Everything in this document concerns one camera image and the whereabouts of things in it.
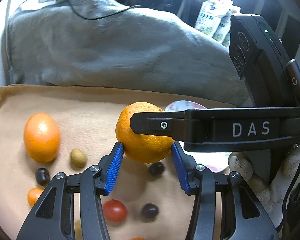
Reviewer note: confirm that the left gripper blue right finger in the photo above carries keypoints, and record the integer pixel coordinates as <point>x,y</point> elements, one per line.
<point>184,166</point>

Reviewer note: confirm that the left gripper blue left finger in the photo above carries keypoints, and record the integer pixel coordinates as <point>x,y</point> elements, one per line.
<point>110,165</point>

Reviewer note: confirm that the green olive fruit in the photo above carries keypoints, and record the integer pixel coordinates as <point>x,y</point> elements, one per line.
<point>78,158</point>

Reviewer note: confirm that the white floral plate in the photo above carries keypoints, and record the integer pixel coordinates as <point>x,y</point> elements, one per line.
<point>215,161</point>

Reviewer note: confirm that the speckled large orange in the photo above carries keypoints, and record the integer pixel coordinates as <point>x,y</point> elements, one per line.
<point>145,149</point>

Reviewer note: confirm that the red cherry tomato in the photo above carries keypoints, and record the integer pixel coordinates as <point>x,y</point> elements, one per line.
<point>114,211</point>

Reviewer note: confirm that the smooth orange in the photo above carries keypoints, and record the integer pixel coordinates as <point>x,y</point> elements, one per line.
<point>42,137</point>

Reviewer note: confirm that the small orange kumquat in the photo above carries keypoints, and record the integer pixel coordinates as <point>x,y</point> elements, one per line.
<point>33,195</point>

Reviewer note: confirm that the right hand in white glove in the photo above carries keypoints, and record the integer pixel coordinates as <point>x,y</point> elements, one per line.
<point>268,179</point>

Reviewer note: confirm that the dark purple grape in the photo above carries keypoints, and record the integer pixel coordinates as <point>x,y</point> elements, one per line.
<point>156,169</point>
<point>150,211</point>
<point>42,176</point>

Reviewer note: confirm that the yellow green small fruit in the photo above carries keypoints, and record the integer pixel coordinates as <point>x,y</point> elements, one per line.
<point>78,230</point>

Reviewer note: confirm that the beige fleece mat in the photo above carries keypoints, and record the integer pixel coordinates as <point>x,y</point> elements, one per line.
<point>87,118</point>

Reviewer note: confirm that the floral refill pouch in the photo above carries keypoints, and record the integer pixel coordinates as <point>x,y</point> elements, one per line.
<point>224,26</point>
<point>210,15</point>

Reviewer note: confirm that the grey plush blanket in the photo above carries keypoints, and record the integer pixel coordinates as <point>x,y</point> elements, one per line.
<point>102,43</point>

